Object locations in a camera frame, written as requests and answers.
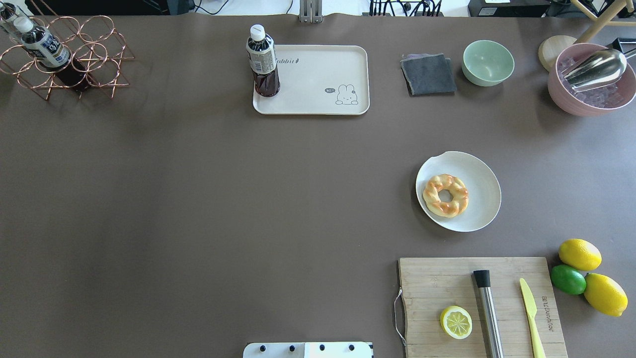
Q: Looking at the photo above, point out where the twisted glazed donut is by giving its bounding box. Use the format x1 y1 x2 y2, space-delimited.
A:
422 173 470 218

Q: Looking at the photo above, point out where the white round plate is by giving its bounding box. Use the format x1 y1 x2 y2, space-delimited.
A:
415 151 501 233

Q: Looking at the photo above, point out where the cream rabbit tray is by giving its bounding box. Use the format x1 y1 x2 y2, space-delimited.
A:
252 44 370 115

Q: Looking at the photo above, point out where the dark tea bottle on tray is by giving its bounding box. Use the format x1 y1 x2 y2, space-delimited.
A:
246 23 280 97

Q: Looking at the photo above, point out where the folded grey cloth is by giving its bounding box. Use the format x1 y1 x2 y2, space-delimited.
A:
400 54 457 96

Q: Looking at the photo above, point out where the wooden cutting board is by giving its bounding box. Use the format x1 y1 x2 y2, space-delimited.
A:
399 258 568 358

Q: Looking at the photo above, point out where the steel muddler black tip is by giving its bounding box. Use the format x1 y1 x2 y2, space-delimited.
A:
473 269 504 358

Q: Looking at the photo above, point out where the lemon half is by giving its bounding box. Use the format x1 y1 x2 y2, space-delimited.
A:
439 305 473 340

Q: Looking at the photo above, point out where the green ceramic bowl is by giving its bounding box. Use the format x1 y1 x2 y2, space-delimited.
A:
462 39 515 87

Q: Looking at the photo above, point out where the round wooden stand base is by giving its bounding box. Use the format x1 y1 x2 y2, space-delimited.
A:
538 35 577 71

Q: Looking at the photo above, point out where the green lime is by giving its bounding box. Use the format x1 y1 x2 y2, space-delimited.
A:
550 264 587 295

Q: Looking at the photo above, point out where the upper whole lemon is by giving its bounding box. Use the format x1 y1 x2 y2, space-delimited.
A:
558 238 602 271

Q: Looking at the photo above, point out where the whole lemon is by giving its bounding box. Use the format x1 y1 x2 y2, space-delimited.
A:
558 238 602 271
583 273 629 317

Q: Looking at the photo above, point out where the yellow plastic knife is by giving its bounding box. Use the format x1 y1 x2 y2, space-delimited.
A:
519 278 547 358

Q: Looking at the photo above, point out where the pink bowl with ice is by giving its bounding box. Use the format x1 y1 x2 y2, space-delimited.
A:
548 43 635 116

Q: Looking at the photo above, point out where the dark bottle in rack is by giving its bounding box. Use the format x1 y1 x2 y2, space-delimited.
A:
13 17 91 92

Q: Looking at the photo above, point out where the metal ice scoop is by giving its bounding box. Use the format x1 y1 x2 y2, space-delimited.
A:
564 48 628 92

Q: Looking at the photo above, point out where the lower whole lemon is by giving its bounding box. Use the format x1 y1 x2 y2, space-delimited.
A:
583 273 629 317

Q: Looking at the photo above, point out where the wooden cup tree stand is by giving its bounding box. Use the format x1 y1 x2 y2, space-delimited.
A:
570 0 636 44

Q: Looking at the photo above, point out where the aluminium frame post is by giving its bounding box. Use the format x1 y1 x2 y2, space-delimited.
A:
299 0 323 23

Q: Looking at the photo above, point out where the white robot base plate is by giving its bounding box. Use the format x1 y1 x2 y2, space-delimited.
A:
242 341 374 358

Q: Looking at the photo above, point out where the copper wire bottle rack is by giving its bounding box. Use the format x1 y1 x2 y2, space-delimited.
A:
1 15 136 100

